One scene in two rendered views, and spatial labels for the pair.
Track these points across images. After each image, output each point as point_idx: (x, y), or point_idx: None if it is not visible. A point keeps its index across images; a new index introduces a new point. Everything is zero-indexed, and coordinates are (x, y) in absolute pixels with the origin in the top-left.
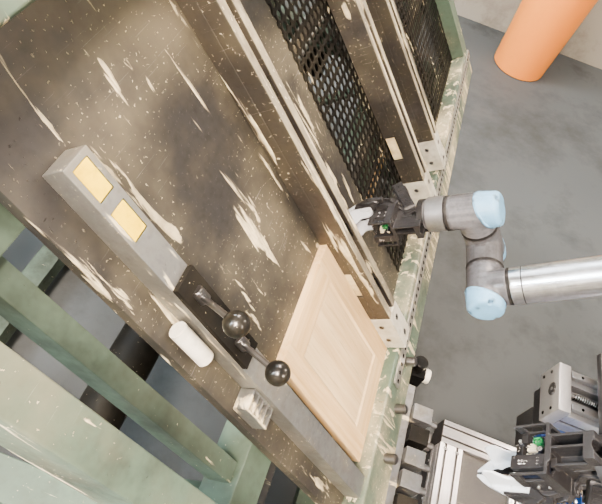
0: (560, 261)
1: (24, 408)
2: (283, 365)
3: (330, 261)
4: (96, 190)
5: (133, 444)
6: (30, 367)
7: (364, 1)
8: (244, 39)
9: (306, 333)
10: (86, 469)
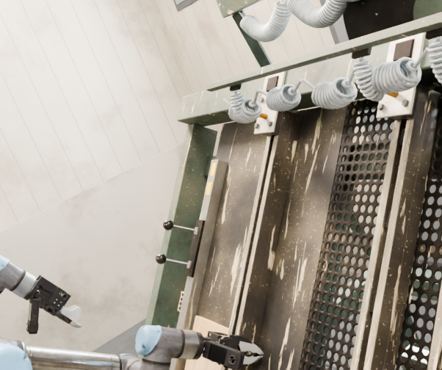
0: (86, 355)
1: (175, 191)
2: (158, 255)
3: None
4: (211, 172)
5: (170, 230)
6: (180, 186)
7: (385, 265)
8: (262, 175)
9: (207, 333)
10: (167, 218)
